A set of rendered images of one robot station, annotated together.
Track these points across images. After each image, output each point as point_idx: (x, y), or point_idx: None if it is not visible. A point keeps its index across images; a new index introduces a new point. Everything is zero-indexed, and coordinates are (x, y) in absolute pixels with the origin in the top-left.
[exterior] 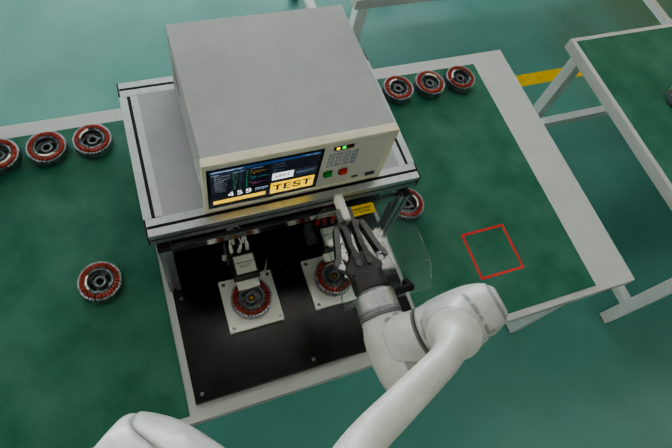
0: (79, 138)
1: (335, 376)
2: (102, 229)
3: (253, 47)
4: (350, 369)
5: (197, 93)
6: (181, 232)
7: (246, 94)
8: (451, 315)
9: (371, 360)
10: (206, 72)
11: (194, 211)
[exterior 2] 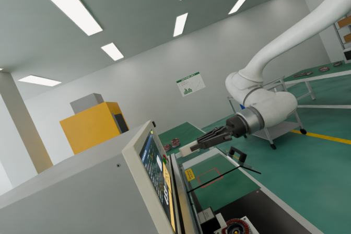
0: None
1: (318, 229)
2: None
3: (41, 176)
4: (305, 220)
5: (37, 188)
6: None
7: (79, 161)
8: (242, 70)
9: (283, 108)
10: (22, 192)
11: None
